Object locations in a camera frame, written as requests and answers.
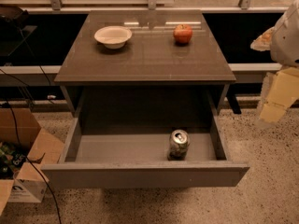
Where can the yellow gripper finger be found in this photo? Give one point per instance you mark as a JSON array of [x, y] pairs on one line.
[[264, 41], [278, 94]]

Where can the green 7up soda can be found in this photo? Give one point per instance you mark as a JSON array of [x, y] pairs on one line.
[[179, 142]]

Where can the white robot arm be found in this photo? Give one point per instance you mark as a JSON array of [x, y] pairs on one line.
[[285, 40]]

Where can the grey cabinet with counter top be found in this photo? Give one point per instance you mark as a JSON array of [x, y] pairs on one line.
[[151, 60]]

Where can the open grey top drawer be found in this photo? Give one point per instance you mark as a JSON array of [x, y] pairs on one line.
[[120, 140]]

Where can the red apple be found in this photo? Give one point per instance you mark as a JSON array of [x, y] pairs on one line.
[[182, 33]]

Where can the white paper bowl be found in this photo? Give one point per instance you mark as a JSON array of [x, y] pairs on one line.
[[113, 37]]

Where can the black device on shelf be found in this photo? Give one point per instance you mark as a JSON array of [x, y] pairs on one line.
[[13, 16]]

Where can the open cardboard box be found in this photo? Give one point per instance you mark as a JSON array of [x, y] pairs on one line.
[[24, 148]]

